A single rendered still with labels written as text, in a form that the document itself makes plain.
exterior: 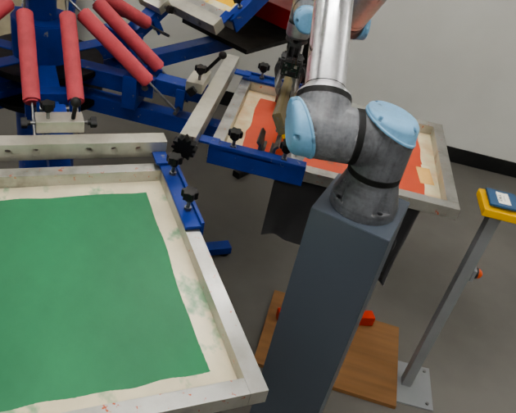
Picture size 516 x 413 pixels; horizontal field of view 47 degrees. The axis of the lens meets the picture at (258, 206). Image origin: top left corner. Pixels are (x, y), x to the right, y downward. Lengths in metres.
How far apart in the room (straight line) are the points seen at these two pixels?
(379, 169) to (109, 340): 0.64
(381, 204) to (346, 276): 0.18
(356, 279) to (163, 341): 0.44
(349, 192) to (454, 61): 2.93
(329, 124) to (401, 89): 3.01
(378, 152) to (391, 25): 2.85
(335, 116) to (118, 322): 0.61
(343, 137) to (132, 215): 0.63
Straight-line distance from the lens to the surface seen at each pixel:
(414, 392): 2.63
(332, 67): 1.23
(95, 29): 2.00
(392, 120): 1.18
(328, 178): 1.79
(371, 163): 1.20
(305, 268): 1.36
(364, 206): 1.24
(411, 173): 2.04
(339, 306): 1.38
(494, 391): 2.84
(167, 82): 2.05
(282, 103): 1.90
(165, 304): 1.32
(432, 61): 4.10
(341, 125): 1.16
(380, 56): 4.06
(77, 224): 1.51
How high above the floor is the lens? 1.91
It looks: 35 degrees down
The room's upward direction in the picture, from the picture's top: 13 degrees clockwise
